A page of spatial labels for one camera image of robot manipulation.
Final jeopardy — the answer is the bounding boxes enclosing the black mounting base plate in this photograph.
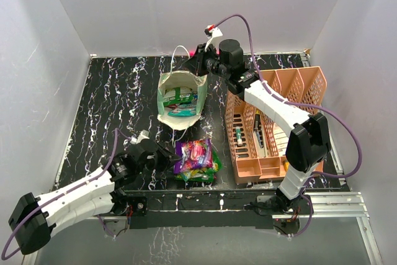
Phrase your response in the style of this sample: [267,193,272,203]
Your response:
[92,189,314,230]

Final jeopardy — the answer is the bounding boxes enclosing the purple snack box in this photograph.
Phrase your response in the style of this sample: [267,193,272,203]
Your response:
[174,138,213,174]

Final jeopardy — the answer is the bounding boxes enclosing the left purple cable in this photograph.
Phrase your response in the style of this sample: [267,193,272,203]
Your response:
[0,128,131,261]

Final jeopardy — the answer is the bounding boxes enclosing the green white glue stick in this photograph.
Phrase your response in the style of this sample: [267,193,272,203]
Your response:
[235,127,243,146]

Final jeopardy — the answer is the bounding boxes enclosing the orange plastic desk organizer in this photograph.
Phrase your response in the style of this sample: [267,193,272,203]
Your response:
[225,66,327,184]

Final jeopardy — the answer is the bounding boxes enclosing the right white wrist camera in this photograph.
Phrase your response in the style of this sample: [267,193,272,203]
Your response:
[204,24,223,51]

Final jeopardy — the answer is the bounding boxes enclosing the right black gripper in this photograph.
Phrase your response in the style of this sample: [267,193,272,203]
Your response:
[184,43,230,79]

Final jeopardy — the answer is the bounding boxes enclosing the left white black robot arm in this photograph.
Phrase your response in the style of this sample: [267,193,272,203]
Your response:
[8,138,181,255]

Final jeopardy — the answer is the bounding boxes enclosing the yellow block in organizer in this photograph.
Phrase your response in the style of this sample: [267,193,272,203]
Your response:
[283,160,290,172]

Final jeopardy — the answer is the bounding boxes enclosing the green white paper bag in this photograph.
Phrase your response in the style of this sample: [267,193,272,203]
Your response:
[157,55,208,133]

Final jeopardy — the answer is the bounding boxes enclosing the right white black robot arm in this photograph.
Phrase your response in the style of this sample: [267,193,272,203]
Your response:
[182,39,331,213]

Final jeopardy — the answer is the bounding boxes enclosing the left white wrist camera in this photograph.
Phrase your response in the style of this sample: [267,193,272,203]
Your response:
[130,130,149,145]

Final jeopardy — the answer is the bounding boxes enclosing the teal snack packet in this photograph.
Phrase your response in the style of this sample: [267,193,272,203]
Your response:
[167,105,196,117]

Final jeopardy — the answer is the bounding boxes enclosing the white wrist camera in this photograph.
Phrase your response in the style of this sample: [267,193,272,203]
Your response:
[204,24,223,51]
[130,130,149,145]

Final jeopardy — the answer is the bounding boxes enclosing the green fox's candy bag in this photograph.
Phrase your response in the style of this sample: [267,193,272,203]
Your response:
[174,168,216,182]
[212,150,223,173]
[163,87,194,106]

